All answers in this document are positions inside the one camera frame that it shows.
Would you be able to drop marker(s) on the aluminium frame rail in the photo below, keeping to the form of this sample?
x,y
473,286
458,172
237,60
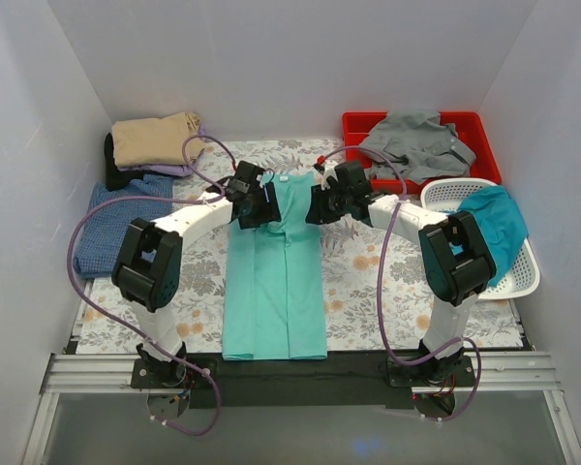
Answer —
x,y
491,371

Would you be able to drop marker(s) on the floral patterned table mat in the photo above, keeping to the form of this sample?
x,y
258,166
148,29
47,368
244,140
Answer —
x,y
350,258

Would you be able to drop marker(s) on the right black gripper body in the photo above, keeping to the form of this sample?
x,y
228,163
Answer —
x,y
318,206

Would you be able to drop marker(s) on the folded lavender shirt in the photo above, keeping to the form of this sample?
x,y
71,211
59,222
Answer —
x,y
182,170

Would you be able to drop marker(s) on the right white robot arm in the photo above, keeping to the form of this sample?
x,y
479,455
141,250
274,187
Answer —
x,y
456,259

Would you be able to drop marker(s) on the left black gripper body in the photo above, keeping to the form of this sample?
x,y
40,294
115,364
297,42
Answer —
x,y
267,205

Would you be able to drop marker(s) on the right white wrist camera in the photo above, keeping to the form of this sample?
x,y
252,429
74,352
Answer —
x,y
326,167

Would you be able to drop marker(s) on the blue checkered shirt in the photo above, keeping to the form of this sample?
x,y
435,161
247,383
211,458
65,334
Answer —
x,y
102,236

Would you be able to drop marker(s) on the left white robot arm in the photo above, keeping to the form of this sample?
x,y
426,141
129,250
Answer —
x,y
149,262

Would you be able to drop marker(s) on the mint green t shirt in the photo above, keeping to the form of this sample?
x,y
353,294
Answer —
x,y
274,302

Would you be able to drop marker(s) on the folded beige shirt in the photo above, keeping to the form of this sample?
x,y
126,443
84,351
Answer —
x,y
156,141

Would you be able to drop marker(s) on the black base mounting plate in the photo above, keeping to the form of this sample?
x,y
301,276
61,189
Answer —
x,y
343,379

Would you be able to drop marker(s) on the white plastic basket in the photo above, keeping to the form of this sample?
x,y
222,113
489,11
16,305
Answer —
x,y
445,195

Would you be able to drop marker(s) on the red plastic tray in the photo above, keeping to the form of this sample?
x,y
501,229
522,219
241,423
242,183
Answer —
x,y
356,126

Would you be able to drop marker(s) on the teal blue t shirt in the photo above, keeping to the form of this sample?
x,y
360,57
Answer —
x,y
501,224

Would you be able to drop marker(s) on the grey polo shirt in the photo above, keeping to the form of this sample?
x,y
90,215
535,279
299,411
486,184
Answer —
x,y
417,145

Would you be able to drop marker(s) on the folded black garment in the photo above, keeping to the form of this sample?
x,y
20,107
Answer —
x,y
114,178

